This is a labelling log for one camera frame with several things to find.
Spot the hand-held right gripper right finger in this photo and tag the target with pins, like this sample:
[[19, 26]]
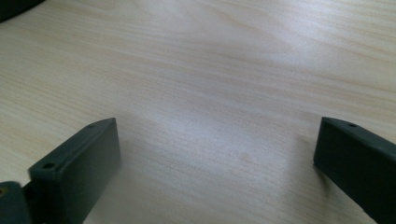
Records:
[[358, 161]]

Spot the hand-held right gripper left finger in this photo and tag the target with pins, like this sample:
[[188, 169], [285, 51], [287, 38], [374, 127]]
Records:
[[82, 169]]

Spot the dark round object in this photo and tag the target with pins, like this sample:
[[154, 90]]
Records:
[[14, 6]]

